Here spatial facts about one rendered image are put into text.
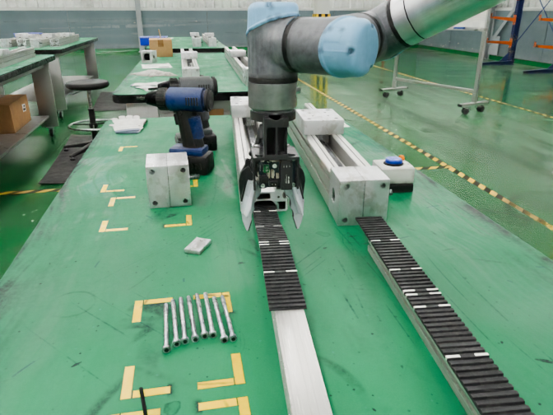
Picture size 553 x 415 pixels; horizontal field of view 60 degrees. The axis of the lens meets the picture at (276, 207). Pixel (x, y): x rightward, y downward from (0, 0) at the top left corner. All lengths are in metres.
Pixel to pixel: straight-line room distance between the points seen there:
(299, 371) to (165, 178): 0.61
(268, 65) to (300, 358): 0.40
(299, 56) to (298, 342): 0.37
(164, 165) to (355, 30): 0.55
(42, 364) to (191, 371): 0.18
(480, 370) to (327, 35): 0.44
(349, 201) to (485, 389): 0.49
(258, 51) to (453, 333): 0.46
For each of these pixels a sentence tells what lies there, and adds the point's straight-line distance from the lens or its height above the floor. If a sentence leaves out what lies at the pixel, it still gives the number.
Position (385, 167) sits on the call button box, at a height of 0.84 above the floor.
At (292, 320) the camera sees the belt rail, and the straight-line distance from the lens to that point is 0.64.
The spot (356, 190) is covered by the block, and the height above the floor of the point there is 0.85.
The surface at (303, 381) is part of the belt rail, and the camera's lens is 0.55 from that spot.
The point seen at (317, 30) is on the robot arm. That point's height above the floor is 1.15.
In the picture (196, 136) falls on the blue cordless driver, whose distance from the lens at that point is 1.27.
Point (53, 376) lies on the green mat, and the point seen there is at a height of 0.78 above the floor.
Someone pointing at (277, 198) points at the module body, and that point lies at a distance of 1.03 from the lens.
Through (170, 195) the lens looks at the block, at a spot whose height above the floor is 0.81.
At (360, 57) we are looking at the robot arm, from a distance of 0.65.
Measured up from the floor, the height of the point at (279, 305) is 0.81.
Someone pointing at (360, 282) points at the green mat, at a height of 0.78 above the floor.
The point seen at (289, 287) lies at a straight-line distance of 0.70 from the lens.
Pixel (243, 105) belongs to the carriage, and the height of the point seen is 0.90.
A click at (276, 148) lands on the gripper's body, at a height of 0.99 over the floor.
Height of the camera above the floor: 1.18
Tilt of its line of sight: 22 degrees down
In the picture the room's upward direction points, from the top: straight up
